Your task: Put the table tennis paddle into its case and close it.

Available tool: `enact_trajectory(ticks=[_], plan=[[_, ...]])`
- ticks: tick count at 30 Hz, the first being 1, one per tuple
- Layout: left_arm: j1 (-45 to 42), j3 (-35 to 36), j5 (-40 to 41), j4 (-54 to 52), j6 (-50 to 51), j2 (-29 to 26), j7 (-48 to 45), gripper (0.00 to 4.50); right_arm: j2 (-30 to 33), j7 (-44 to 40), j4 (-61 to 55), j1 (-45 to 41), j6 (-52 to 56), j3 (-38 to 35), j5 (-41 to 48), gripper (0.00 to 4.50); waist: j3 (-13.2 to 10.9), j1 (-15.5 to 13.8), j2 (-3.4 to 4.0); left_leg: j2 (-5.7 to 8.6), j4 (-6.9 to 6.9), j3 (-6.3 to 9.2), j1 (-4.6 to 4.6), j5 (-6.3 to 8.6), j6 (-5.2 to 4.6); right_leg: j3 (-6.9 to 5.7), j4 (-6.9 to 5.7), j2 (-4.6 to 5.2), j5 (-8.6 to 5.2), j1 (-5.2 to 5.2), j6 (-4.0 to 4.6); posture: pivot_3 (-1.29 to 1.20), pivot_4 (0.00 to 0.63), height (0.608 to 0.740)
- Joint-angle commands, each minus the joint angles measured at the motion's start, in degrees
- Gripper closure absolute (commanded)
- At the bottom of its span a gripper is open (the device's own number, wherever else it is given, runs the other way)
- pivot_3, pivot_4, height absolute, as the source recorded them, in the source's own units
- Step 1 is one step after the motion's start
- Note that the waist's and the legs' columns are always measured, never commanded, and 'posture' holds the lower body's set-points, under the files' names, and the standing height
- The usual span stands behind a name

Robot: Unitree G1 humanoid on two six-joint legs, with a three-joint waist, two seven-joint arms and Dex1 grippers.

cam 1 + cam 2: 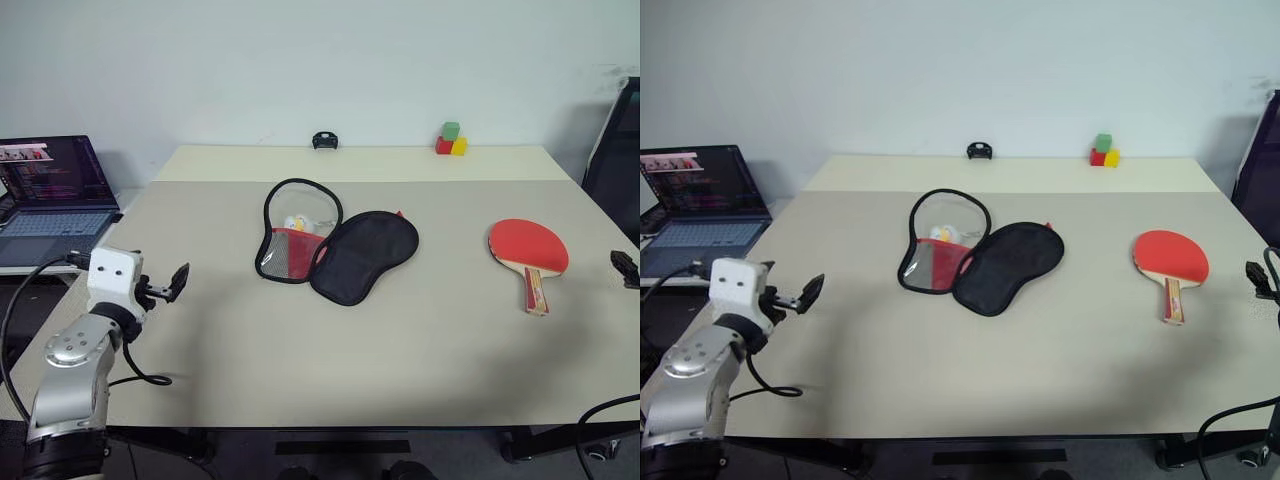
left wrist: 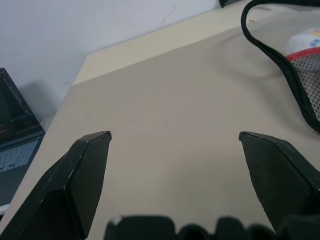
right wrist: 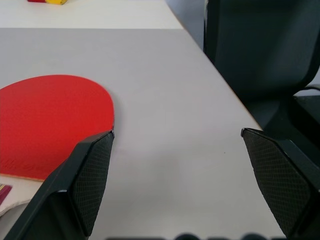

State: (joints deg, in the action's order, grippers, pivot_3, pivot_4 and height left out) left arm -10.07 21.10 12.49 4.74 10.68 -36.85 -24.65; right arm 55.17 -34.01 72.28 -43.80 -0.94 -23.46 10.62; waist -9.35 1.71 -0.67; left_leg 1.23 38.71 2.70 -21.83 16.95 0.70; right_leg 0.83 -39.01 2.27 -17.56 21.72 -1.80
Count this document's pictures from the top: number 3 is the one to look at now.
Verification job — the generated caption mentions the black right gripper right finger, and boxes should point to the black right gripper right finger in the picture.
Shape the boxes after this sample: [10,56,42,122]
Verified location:
[240,127,320,240]

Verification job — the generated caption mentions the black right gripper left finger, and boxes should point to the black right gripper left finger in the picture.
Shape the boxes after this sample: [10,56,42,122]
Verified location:
[0,129,116,240]

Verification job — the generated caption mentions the red table tennis paddle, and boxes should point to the red table tennis paddle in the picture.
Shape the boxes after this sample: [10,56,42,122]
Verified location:
[0,74,116,201]

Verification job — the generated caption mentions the black office chair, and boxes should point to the black office chair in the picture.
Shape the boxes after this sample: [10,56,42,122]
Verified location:
[203,0,320,161]

